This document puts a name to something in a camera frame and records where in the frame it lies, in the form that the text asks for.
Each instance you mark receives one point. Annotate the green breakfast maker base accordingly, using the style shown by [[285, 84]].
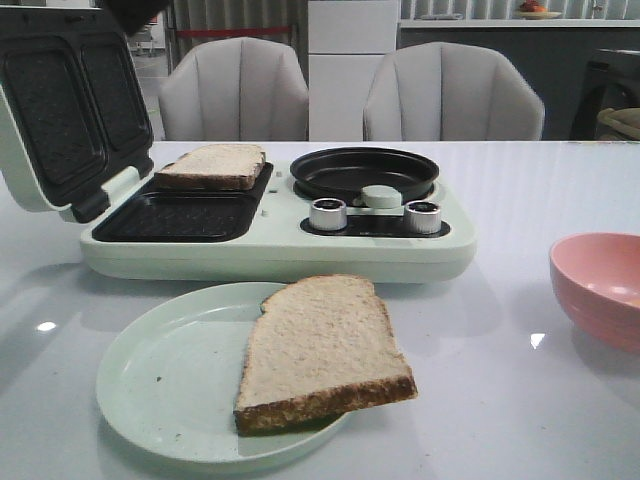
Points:
[[265, 234]]

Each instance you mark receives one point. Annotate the green pan handle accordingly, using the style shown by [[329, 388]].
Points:
[[379, 197]]

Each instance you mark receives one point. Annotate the light green plate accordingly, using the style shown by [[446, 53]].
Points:
[[168, 383]]

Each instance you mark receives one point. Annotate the silver knob right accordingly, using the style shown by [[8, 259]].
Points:
[[422, 217]]

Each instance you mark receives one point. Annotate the white cabinet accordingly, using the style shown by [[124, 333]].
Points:
[[346, 42]]

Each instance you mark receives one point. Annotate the red barrier belt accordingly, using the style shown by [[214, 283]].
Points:
[[238, 32]]

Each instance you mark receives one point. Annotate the silver knob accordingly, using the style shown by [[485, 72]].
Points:
[[422, 217], [328, 214]]

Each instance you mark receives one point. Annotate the black round frying pan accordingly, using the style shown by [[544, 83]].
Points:
[[343, 172]]

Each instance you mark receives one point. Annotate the silver knob left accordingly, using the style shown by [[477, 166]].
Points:
[[328, 214]]

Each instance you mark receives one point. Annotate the green breakfast maker lid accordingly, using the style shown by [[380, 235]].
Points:
[[72, 112]]

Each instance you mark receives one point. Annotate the bread slice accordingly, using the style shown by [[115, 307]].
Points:
[[323, 346], [227, 167]]

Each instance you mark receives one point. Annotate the grey armchair right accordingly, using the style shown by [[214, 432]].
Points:
[[443, 91]]

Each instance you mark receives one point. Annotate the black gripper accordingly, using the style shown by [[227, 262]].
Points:
[[133, 15]]

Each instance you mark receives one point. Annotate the grey armchair left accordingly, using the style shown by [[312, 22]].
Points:
[[238, 89]]

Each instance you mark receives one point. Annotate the fruit plate on counter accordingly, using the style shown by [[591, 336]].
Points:
[[534, 10]]

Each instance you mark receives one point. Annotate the grey armchair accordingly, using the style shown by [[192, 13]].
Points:
[[443, 91], [238, 89]]

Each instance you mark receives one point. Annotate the pink bowl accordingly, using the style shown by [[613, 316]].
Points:
[[595, 279]]

